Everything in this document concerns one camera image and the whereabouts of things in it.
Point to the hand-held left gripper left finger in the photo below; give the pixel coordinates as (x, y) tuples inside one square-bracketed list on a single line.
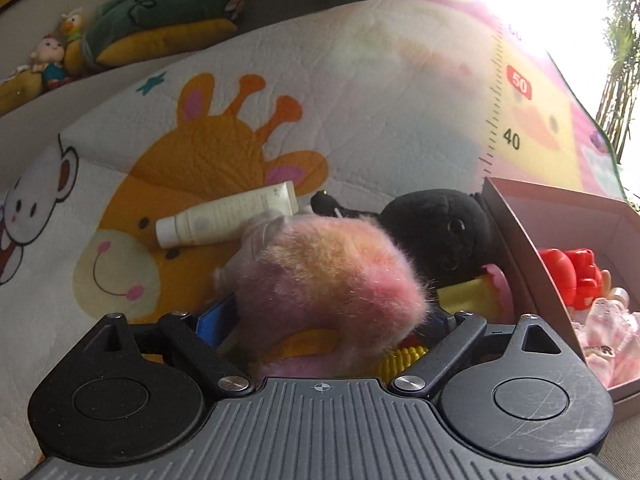
[(217, 315)]

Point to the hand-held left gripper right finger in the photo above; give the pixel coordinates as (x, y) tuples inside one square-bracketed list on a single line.
[(450, 345)]

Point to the yellow corn toy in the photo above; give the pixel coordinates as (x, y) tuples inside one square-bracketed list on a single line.
[(400, 362)]

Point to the yellow and pink toy block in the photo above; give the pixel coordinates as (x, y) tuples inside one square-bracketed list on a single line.
[(465, 292)]

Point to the white cream tube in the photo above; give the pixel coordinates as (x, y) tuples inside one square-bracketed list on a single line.
[(225, 215)]

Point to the pink fluffy plush toy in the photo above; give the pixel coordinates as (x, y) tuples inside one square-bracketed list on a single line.
[(325, 280)]

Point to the pink cardboard box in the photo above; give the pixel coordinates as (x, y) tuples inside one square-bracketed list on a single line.
[(520, 255)]

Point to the black plush toy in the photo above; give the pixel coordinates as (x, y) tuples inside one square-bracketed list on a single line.
[(440, 230)]

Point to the cartoon giraffe play mat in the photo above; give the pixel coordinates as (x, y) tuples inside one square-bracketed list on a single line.
[(375, 85)]

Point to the yellow plush toy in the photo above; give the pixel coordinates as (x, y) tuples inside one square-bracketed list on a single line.
[(20, 92)]

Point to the monkey doll figure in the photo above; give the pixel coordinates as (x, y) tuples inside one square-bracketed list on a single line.
[(50, 62)]

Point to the green crocodile plush pillow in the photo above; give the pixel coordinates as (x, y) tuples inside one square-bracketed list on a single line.
[(165, 15)]

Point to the yellow duck toy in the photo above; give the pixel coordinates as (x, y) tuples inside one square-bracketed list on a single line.
[(72, 35)]

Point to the bamboo plant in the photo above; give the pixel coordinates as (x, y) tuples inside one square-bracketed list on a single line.
[(620, 75)]

